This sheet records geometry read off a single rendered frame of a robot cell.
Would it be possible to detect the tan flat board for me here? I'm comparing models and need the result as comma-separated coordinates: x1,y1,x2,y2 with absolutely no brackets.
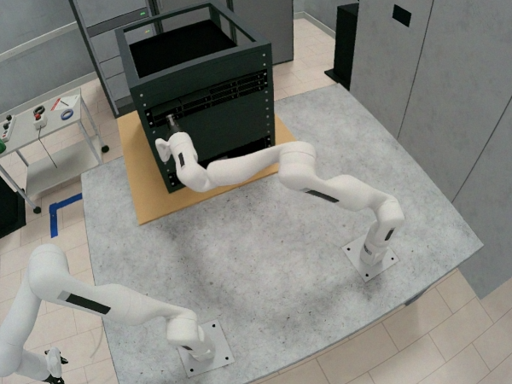
117,111,297,226

